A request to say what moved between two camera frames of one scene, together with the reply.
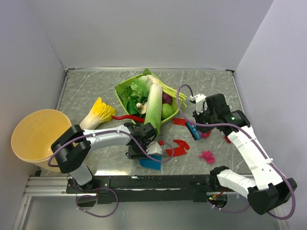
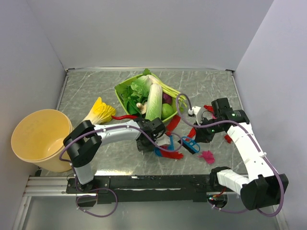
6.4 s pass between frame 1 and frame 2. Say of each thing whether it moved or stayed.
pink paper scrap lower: stayed
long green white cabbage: stayed
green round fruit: stayed
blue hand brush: moved
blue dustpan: moved
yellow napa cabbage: stayed
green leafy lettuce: stayed
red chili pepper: stayed
